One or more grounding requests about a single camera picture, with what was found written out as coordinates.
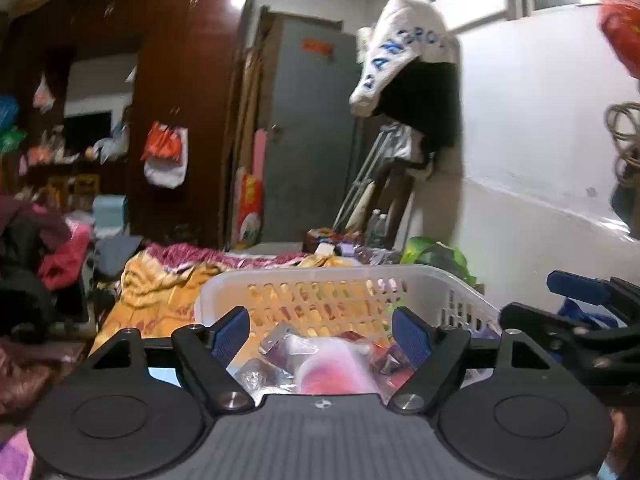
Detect yellow patterned blanket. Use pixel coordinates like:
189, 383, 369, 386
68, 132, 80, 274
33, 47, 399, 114
92, 252, 227, 352

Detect black television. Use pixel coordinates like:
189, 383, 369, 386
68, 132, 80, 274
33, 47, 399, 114
62, 110, 114, 154

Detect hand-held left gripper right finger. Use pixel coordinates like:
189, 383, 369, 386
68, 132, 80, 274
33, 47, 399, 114
387, 306, 563, 414

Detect metal crutch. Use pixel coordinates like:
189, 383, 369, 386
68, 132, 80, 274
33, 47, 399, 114
332, 127, 402, 242

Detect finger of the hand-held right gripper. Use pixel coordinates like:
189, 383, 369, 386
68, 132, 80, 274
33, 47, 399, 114
499, 302, 640, 397
546, 270, 640, 322

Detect brown wooden wardrobe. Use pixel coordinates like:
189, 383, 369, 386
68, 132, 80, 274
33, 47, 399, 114
0, 0, 257, 250

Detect light teal box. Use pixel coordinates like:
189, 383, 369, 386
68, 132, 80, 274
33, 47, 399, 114
92, 196, 127, 234

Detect orange white plastic bag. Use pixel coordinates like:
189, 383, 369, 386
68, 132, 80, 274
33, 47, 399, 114
141, 121, 190, 190

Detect red garment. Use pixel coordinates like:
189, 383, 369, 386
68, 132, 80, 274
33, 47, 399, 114
37, 230, 94, 292

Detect purple packet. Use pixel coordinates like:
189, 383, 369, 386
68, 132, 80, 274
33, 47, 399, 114
377, 342, 417, 378

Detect dark maroon clothing pile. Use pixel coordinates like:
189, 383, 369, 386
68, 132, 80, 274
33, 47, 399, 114
0, 195, 97, 342

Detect grey door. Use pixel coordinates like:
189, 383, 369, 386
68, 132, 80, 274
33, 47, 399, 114
260, 12, 367, 247

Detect coiled rope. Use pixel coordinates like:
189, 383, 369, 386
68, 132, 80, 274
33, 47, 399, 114
604, 102, 640, 172

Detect blue shopping bag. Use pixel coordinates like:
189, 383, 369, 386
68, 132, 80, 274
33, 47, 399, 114
557, 297, 622, 332

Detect pile of snack packets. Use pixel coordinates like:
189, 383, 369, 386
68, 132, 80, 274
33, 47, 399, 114
304, 227, 362, 257

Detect small clear packet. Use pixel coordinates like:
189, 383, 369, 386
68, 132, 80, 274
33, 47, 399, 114
256, 324, 303, 363

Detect blue plastic bags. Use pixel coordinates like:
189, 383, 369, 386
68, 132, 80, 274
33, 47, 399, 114
0, 97, 21, 132

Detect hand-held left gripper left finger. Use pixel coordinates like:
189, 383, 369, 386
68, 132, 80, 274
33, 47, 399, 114
85, 306, 254, 415

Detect red door sign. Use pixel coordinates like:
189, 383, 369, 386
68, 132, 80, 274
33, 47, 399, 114
302, 39, 335, 59

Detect clear plastic bottles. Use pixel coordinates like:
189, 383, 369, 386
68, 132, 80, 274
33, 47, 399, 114
367, 210, 389, 249

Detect white plastic basket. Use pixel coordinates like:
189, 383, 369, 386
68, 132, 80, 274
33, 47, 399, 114
194, 265, 502, 361

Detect green white shopping bag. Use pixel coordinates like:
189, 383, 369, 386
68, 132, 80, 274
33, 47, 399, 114
400, 236, 477, 287

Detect black hanging garment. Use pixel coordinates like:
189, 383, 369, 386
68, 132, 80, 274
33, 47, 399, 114
375, 62, 464, 182

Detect pink floral blanket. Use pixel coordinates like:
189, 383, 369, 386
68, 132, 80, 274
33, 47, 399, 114
145, 242, 312, 270

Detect pink roll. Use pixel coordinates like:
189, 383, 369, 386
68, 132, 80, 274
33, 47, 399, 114
252, 130, 269, 182

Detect red packet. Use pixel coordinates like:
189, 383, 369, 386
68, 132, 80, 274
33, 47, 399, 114
295, 337, 383, 395

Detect green plastic bag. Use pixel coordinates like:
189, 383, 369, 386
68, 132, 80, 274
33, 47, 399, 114
0, 127, 27, 155

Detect red printed bag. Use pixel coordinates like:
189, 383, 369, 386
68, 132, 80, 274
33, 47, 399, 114
235, 167, 264, 252

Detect red plastic hanging bag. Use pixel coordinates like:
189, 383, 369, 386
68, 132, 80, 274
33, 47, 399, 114
597, 0, 640, 79

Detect pink white hanging bag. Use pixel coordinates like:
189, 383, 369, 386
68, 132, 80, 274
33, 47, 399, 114
32, 75, 56, 114

